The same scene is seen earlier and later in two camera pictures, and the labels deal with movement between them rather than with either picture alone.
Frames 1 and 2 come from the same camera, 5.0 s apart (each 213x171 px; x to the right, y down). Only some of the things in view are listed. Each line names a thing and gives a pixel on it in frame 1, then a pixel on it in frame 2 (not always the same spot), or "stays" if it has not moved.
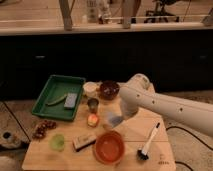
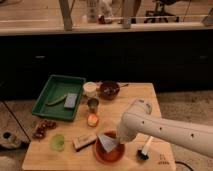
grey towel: [114, 120] to [109, 143]
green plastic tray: [56, 87] stays
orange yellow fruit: [92, 120] stays
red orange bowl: [109, 147] stays
